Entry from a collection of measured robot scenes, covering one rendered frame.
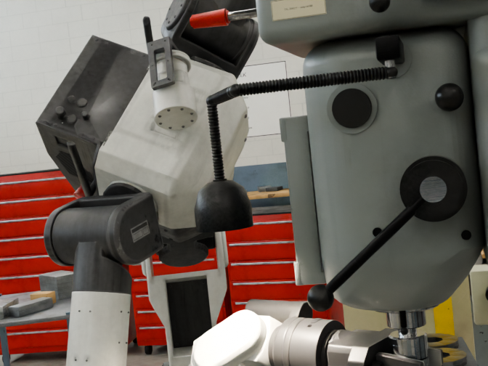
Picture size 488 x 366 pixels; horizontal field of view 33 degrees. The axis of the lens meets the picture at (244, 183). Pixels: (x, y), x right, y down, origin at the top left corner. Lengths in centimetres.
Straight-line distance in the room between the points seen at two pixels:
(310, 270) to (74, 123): 52
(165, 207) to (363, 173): 49
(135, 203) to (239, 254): 455
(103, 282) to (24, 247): 518
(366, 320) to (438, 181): 197
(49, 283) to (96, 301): 303
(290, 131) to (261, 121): 925
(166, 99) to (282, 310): 36
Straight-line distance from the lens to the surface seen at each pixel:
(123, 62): 142
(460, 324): 281
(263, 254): 573
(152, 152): 131
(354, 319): 283
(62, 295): 422
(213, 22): 116
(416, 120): 92
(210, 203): 100
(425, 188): 88
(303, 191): 101
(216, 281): 165
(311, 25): 91
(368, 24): 90
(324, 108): 93
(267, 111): 1025
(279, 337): 110
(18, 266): 646
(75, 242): 128
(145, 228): 128
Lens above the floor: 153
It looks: 3 degrees down
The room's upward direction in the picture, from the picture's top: 6 degrees counter-clockwise
